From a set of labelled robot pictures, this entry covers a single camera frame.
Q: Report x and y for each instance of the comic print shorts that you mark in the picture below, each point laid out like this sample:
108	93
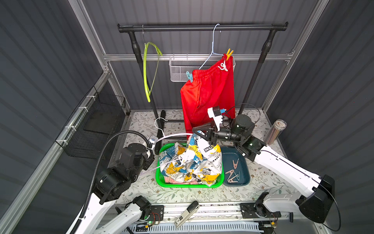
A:
192	161

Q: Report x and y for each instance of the white wire wall basket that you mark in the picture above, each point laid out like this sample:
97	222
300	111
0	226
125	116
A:
178	66

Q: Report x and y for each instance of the pink clothespin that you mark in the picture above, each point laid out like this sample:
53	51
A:
230	172

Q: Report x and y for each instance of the clear tube of sticks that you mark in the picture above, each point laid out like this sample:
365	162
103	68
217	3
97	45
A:
276	129

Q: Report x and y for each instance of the black clothes rack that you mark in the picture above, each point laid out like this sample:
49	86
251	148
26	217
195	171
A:
141	56

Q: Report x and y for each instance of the dark teal tray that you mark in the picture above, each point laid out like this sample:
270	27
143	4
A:
228	155

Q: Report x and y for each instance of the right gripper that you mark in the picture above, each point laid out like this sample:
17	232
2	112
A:
211	136

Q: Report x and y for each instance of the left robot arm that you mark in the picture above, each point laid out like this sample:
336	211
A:
109	184

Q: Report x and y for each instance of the pink tie-dye shorts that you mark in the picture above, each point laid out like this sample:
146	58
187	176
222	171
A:
169	180

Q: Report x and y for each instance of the beige clothespin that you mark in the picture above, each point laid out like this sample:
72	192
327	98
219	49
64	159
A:
229	179

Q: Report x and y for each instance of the silver black handheld device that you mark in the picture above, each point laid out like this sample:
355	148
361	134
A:
192	208

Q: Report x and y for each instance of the blue clothespin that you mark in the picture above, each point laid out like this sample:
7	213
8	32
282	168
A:
189	76

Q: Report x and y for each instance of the light blue wire hanger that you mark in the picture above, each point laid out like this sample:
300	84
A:
212	48

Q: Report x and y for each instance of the lilac plastic hanger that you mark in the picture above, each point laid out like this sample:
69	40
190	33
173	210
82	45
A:
145	129

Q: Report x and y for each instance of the teal clothespin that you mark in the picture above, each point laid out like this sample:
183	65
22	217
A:
236	177

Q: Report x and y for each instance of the salmon clothespin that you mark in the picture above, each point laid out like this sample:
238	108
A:
235	164

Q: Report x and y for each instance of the green plastic basket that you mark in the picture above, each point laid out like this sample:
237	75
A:
159	175

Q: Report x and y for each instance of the red shorts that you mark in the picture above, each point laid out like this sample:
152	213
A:
209	88

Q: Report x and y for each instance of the yellow clothespin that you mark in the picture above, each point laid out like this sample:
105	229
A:
229	53

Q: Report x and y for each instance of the black wire wall basket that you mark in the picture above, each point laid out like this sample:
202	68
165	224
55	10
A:
100	118

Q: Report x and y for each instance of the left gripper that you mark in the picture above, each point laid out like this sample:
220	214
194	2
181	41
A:
150	143

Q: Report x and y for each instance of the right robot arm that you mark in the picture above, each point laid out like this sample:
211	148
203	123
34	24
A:
315	194

